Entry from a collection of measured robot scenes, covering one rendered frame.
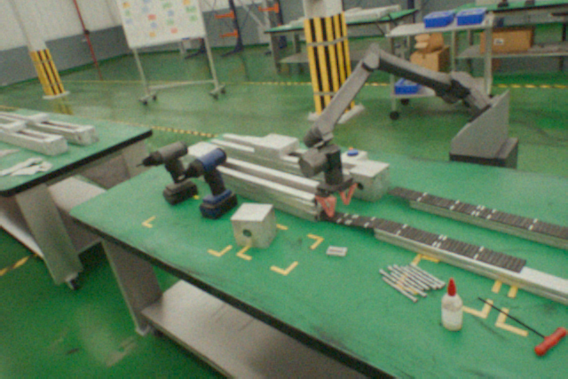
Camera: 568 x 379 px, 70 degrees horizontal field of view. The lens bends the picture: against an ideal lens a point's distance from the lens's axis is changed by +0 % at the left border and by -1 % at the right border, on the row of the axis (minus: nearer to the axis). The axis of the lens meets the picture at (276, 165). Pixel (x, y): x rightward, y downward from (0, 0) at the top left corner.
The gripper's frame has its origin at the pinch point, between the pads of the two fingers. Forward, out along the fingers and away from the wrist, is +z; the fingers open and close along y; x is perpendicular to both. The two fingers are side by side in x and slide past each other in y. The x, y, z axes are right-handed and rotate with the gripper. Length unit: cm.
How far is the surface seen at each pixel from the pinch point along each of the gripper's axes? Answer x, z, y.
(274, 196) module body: -23.1, -0.3, 4.8
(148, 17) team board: -562, -55, -251
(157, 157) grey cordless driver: -62, -15, 23
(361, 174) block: -0.7, -4.7, -14.1
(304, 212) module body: -9.7, 2.0, 4.9
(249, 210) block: -16.8, -4.9, 20.3
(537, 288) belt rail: 54, 3, 2
